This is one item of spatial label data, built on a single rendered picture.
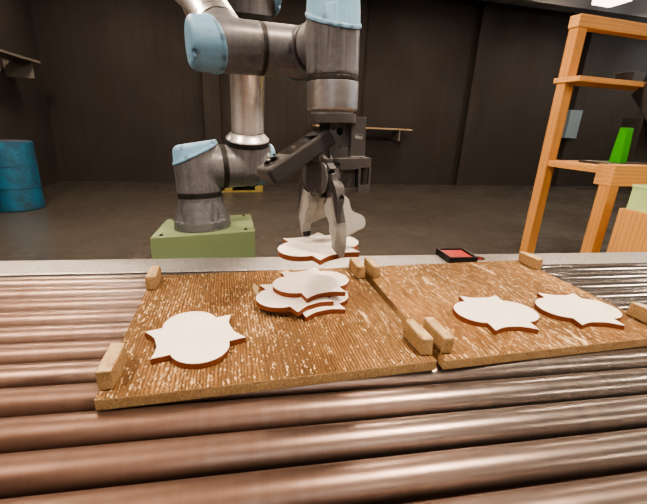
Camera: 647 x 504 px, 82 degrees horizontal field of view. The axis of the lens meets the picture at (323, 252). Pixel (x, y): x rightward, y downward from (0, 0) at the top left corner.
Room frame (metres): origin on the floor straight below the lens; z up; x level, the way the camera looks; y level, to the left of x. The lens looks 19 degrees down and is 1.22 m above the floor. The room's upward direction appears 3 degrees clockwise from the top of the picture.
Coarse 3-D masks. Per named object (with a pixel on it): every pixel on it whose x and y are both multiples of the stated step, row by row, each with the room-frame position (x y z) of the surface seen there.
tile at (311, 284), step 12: (288, 276) 0.63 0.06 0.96; (300, 276) 0.63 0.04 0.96; (312, 276) 0.63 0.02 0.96; (324, 276) 0.63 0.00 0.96; (336, 276) 0.64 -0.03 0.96; (276, 288) 0.57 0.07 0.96; (288, 288) 0.57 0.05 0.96; (300, 288) 0.58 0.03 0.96; (312, 288) 0.58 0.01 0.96; (324, 288) 0.58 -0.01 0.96; (336, 288) 0.58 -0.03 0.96
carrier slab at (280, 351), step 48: (192, 288) 0.62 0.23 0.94; (240, 288) 0.62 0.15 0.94; (144, 336) 0.45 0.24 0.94; (288, 336) 0.47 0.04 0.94; (336, 336) 0.48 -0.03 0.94; (384, 336) 0.48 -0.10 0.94; (144, 384) 0.35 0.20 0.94; (192, 384) 0.36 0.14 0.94; (240, 384) 0.36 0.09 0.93; (288, 384) 0.38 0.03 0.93
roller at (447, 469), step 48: (624, 432) 0.33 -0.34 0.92; (192, 480) 0.25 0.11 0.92; (240, 480) 0.25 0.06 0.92; (288, 480) 0.25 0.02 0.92; (336, 480) 0.26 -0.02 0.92; (384, 480) 0.26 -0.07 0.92; (432, 480) 0.27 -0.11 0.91; (480, 480) 0.27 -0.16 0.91; (528, 480) 0.28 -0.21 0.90; (576, 480) 0.29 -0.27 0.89
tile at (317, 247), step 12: (288, 240) 0.60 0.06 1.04; (300, 240) 0.60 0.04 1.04; (312, 240) 0.60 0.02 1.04; (324, 240) 0.60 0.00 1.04; (348, 240) 0.60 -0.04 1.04; (288, 252) 0.54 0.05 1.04; (300, 252) 0.54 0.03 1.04; (312, 252) 0.54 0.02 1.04; (324, 252) 0.54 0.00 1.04; (348, 252) 0.54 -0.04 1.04
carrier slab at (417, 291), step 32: (384, 288) 0.66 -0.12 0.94; (416, 288) 0.66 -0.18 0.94; (448, 288) 0.67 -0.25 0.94; (480, 288) 0.68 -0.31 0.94; (512, 288) 0.68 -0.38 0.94; (544, 288) 0.69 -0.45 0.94; (576, 288) 0.70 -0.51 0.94; (416, 320) 0.53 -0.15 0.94; (448, 320) 0.54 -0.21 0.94; (544, 320) 0.56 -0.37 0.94; (480, 352) 0.45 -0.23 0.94; (512, 352) 0.46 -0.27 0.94; (544, 352) 0.47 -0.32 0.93; (576, 352) 0.48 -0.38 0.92
